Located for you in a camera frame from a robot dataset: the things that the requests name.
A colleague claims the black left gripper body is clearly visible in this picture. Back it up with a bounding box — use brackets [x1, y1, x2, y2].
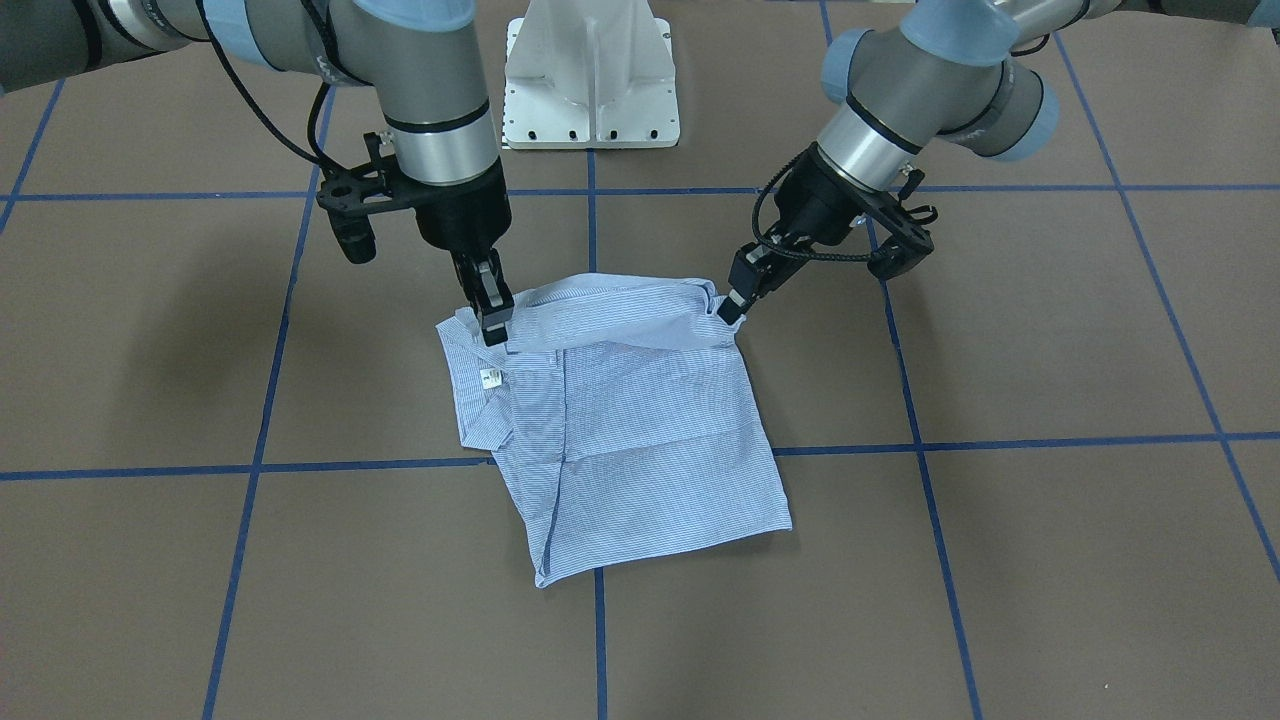
[730, 143, 937, 301]

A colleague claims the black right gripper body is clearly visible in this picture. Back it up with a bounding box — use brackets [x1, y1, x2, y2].
[317, 133, 512, 291]

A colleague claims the blue striped button-up shirt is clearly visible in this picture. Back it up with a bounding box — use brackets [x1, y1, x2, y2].
[436, 273, 794, 588]

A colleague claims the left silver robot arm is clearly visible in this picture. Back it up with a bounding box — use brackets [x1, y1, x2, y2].
[718, 1, 1277, 325]

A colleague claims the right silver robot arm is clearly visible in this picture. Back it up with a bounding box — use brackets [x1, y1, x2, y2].
[1, 1, 515, 346]

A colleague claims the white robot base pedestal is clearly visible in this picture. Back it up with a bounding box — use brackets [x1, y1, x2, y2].
[500, 1, 682, 151]

